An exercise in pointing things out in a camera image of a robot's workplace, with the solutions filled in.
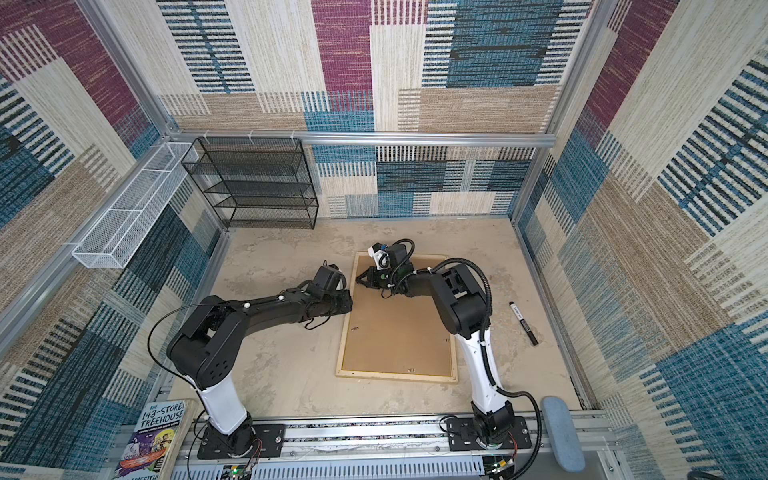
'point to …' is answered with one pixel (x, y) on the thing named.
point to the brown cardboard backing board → (400, 334)
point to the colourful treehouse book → (152, 445)
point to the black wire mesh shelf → (255, 182)
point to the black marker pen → (524, 324)
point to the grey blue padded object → (564, 439)
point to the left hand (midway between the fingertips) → (355, 299)
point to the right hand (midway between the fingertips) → (357, 281)
